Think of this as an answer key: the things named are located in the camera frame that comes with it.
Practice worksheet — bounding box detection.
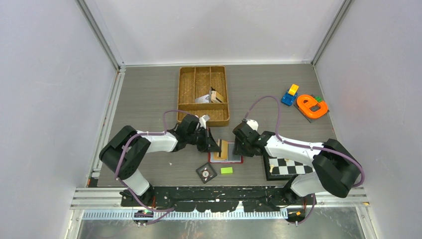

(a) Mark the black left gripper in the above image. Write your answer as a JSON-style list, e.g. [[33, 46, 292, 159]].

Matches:
[[186, 126, 221, 153]]

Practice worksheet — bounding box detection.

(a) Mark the red leather card holder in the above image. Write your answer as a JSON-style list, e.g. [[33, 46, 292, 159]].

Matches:
[[208, 142, 243, 164]]

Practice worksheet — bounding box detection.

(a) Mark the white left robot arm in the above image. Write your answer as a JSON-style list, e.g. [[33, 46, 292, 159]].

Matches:
[[99, 114, 221, 206]]

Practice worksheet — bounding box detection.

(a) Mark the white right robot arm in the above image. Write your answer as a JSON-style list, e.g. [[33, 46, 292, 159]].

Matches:
[[233, 119, 365, 205]]

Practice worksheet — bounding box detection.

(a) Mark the poker chip in black case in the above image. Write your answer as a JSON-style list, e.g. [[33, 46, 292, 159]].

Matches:
[[196, 162, 217, 184]]

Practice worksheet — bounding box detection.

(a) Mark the green rectangular block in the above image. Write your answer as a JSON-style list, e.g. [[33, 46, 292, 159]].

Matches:
[[220, 167, 233, 175]]

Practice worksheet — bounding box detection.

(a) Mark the black white chessboard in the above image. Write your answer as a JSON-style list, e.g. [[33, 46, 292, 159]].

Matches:
[[262, 156, 315, 181]]

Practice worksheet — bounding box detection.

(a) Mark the woven wicker divided tray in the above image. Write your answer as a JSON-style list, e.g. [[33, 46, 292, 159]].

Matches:
[[177, 66, 230, 127]]

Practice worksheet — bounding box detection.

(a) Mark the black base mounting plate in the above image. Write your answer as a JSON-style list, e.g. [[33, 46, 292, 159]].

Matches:
[[119, 186, 316, 213]]

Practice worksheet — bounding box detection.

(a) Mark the blue toy brick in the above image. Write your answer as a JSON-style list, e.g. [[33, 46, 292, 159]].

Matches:
[[281, 92, 298, 107]]

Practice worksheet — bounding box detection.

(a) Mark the yellow toy brick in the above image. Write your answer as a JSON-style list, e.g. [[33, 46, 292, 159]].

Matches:
[[288, 84, 299, 96]]

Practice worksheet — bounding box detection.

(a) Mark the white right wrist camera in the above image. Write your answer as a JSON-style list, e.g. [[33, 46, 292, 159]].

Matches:
[[246, 119, 259, 131]]

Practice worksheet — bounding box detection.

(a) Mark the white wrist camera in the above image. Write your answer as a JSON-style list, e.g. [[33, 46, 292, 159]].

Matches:
[[199, 115, 210, 129], [246, 119, 259, 131]]

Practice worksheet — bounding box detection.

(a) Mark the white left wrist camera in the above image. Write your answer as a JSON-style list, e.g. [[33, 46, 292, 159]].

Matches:
[[199, 115, 210, 129]]

